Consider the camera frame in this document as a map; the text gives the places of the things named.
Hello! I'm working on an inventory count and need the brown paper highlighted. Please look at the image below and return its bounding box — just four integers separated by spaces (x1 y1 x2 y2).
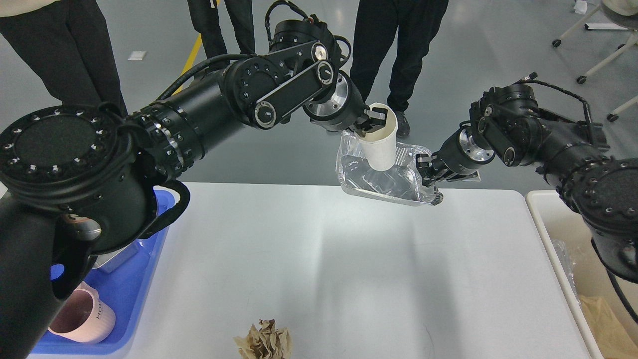
233 320 294 359

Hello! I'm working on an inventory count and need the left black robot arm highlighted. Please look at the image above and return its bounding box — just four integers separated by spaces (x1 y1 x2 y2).
0 0 389 359

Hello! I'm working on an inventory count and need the white rolling chair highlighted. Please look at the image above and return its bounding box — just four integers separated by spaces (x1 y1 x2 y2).
541 0 637 129

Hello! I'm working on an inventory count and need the person in cream top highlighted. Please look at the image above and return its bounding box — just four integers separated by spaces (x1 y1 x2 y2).
0 0 128 115

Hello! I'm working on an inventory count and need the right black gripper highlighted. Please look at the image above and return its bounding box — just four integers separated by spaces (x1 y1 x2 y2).
416 126 494 187

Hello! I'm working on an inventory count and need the white paper cup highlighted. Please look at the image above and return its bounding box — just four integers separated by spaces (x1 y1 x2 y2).
355 103 397 172

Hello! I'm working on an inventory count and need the blue plastic tray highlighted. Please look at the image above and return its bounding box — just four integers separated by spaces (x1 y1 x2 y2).
28 189 177 356

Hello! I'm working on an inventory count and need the pink ribbed mug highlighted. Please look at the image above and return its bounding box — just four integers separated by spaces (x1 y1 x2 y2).
47 282 116 344

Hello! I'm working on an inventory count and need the clear floor plate right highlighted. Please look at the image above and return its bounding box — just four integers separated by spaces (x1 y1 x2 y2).
462 171 481 182

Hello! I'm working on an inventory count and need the person in grey hoodie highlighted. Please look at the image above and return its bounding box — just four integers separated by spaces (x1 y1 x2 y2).
349 0 449 138

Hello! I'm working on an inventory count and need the white bin right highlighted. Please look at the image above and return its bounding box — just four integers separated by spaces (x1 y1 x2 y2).
525 190 637 359

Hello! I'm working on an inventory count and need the white paper on floor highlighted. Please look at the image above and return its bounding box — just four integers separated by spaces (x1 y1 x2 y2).
128 50 147 61

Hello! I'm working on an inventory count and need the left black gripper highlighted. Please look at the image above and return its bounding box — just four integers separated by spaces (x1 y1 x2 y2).
303 70 388 137

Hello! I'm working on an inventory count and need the person in dark jeans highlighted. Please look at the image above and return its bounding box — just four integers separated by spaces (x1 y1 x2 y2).
187 0 256 58

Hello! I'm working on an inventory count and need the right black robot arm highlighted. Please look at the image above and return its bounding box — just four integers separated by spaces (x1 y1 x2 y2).
416 73 638 320

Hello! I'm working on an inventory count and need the stainless steel square tray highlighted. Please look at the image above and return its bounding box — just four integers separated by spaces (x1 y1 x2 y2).
93 239 139 274

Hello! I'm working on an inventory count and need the aluminium foil tray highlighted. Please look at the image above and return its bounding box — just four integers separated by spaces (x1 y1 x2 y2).
335 131 444 206

